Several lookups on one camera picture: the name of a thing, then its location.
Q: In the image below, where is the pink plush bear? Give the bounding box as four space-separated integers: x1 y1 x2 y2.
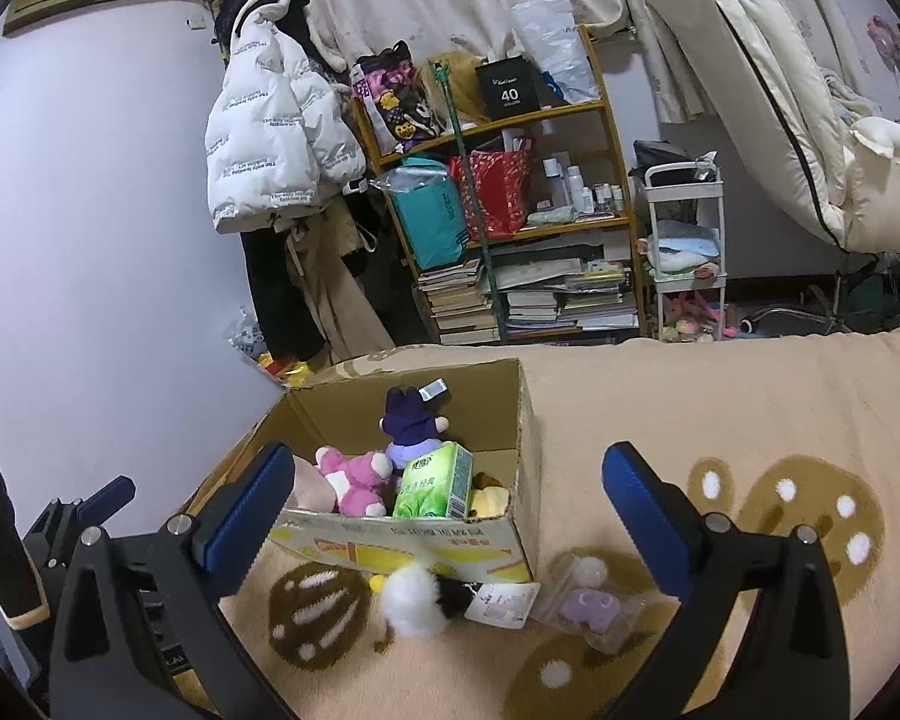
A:
315 445 395 518

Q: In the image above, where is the green tissue pack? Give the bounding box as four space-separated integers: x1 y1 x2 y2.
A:
393 440 473 520

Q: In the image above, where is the purple dark-eared plush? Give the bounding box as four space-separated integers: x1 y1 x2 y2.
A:
380 379 450 473

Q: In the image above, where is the pink swirl roll pillow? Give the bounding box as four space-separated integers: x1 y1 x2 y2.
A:
286 457 338 514

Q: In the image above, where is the white fluffy pompom toy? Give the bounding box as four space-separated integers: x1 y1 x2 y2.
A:
367 559 543 639

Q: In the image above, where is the plastic bag with toys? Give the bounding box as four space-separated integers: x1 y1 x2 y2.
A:
222 305 312 388

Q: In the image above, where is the open cardboard box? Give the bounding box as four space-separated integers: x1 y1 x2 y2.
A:
187 358 541 583

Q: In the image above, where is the beige hanging coat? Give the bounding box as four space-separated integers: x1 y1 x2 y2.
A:
286 199 393 362

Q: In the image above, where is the stack of books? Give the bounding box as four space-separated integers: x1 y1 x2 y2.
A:
418 259 500 346

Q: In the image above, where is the white rolling cart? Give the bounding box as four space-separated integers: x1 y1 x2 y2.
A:
637 151 728 343

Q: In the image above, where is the cream massage chair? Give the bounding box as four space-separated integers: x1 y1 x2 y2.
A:
647 0 900 254

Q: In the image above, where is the wooden shelf unit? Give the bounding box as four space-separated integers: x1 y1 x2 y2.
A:
354 26 647 346

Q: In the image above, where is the white puffer jacket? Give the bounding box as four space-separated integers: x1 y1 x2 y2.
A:
205 0 365 234

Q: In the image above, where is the teal bag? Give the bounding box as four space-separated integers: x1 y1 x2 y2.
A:
374 158 468 271

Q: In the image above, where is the red gift bag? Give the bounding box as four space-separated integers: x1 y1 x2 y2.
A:
448 149 532 241

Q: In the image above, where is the colourful anime bag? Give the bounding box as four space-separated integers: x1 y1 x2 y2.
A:
351 41 443 156

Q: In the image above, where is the black box marked 40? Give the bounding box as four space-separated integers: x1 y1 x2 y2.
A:
476 57 539 121

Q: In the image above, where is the green pole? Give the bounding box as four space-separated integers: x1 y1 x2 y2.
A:
429 62 509 344

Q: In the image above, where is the bagged purple plush keychain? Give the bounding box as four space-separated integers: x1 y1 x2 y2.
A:
532 554 645 655

